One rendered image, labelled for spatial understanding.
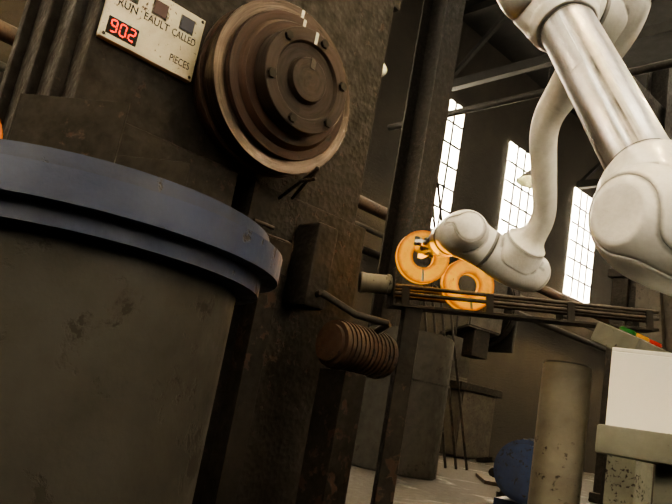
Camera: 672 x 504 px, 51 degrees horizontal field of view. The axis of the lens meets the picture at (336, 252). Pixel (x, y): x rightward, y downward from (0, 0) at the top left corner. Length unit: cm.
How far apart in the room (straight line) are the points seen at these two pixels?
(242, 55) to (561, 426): 120
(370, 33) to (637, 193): 162
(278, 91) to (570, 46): 78
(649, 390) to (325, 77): 121
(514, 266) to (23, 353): 136
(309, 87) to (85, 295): 143
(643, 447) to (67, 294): 80
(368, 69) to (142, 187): 197
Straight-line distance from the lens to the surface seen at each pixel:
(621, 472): 179
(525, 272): 171
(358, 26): 241
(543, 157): 162
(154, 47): 188
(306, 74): 186
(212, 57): 181
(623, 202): 97
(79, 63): 183
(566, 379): 182
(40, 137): 125
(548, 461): 181
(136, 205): 46
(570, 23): 133
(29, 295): 49
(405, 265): 200
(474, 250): 169
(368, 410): 442
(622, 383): 110
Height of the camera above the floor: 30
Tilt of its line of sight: 13 degrees up
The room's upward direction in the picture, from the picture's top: 10 degrees clockwise
